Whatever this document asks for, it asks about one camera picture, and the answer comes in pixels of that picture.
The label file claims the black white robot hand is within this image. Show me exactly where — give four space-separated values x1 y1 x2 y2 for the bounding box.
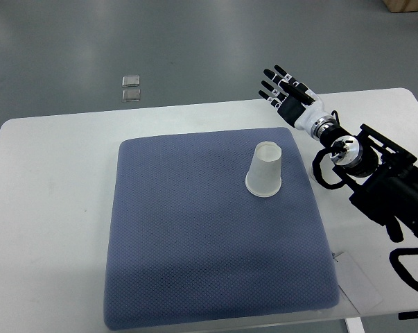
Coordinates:
259 65 333 130

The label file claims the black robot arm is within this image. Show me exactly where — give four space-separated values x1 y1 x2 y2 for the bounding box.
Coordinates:
259 65 418 243

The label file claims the white paper cup on cushion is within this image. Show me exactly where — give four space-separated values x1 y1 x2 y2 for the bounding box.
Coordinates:
245 141 282 198

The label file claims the wooden furniture piece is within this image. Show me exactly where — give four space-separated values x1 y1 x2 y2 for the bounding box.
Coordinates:
383 0 418 13

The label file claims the upper metal floor plate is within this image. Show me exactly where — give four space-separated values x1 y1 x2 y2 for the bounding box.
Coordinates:
122 74 140 87

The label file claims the blue textured cushion pad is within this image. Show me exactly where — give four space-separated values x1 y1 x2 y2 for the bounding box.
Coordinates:
104 128 340 330

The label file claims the white paper tag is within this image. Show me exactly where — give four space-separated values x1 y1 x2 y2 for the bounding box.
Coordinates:
333 252 383 314

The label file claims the white table leg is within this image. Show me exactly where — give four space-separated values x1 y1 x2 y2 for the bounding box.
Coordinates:
345 317 365 333

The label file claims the black table control panel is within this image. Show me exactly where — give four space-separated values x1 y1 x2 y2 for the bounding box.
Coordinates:
398 311 418 321

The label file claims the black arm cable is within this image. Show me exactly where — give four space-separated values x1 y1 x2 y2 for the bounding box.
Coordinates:
311 147 351 191

